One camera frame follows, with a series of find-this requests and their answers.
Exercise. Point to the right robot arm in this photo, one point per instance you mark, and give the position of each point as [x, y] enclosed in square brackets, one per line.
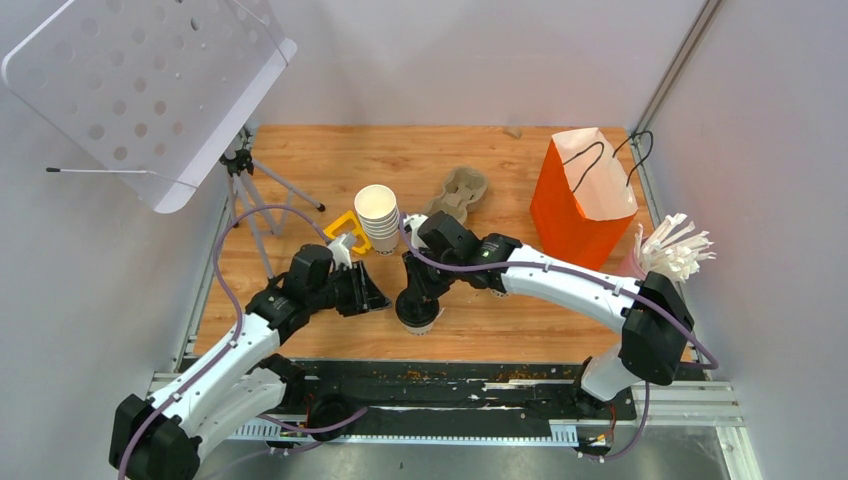
[648, 313]

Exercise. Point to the stacked pulp cup carriers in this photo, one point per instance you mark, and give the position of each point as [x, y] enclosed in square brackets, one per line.
[462, 193]

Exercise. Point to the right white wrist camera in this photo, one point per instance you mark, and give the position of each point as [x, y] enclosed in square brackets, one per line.
[411, 224]

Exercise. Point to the pink cup of wrapped straws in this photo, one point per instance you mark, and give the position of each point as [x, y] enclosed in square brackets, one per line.
[673, 249]

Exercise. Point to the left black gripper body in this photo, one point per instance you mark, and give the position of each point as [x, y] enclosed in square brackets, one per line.
[350, 294]

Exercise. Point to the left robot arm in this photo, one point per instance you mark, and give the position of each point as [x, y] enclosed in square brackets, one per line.
[169, 434]

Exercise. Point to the yellow plastic triangle holder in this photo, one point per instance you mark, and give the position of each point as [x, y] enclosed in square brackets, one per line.
[348, 223]

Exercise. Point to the clear perforated acrylic panel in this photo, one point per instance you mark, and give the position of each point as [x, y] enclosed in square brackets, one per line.
[153, 90]

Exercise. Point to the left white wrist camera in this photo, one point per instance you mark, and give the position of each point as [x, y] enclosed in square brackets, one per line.
[341, 248]

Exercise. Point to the stack of white paper cups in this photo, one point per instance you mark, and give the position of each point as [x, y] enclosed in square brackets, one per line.
[377, 210]

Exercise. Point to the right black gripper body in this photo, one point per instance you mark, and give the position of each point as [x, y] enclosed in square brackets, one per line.
[432, 281]

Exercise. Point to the orange paper bag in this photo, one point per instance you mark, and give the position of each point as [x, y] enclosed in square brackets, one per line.
[583, 201]

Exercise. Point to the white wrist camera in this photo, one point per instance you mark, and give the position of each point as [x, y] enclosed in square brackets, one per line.
[341, 248]
[411, 224]

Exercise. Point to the white tripod stand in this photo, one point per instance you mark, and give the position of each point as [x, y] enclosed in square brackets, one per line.
[240, 167]

